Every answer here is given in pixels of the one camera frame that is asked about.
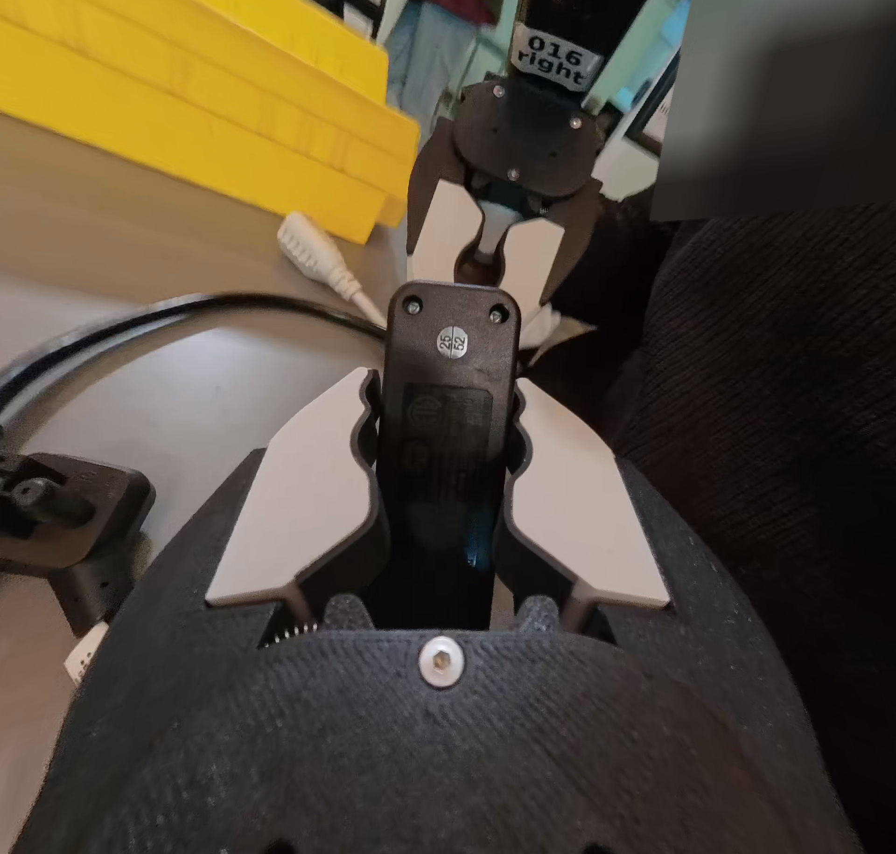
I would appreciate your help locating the black power strip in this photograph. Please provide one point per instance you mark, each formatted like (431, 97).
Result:
(448, 448)

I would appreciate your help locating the person's right forearm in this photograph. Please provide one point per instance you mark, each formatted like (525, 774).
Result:
(616, 287)

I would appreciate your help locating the yellow plastic bin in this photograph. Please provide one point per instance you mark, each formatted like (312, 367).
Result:
(175, 84)

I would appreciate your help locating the grey desk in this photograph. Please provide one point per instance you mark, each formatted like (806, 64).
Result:
(175, 252)

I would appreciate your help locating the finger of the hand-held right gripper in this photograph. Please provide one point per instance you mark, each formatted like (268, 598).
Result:
(444, 231)
(535, 259)

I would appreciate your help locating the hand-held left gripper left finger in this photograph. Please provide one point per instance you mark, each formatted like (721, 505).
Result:
(301, 490)

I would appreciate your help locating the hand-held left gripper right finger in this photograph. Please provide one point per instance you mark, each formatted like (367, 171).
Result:
(581, 511)

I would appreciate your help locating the white plug adapter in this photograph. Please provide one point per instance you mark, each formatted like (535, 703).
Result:
(542, 329)

